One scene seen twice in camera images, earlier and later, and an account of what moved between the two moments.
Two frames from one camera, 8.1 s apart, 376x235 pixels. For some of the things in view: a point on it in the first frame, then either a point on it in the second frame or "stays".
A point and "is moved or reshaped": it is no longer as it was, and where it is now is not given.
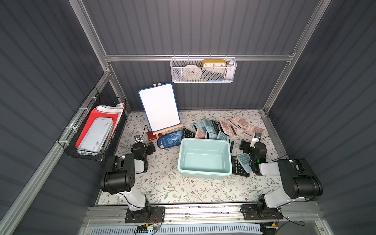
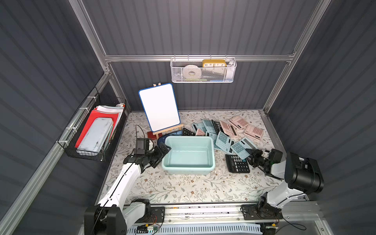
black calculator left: [188, 133] stays
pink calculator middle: [228, 129] stays
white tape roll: [191, 72] stays
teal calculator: [245, 160] -> [239, 148]
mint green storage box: [204, 158] is moved or reshaped
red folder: [95, 114] stays
